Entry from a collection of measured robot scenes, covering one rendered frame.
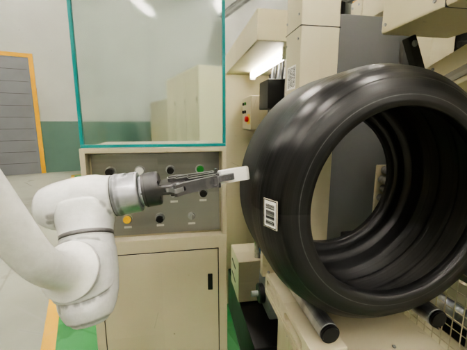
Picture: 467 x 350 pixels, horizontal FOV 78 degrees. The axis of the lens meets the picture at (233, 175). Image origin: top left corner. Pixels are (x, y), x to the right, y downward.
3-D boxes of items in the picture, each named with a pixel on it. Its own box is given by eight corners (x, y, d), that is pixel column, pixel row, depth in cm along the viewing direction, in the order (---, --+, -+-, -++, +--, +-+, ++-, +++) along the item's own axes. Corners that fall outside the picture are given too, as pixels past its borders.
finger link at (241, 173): (217, 171, 65) (217, 171, 64) (247, 166, 66) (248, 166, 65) (219, 183, 66) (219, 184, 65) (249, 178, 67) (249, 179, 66)
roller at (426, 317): (347, 251, 102) (358, 247, 102) (349, 262, 103) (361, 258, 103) (430, 315, 68) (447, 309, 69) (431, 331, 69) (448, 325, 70)
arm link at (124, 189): (115, 171, 66) (142, 167, 66) (124, 209, 67) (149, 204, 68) (105, 178, 57) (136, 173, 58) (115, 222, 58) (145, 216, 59)
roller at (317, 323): (277, 253, 97) (288, 259, 98) (269, 264, 97) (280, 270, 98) (329, 323, 63) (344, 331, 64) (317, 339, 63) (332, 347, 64)
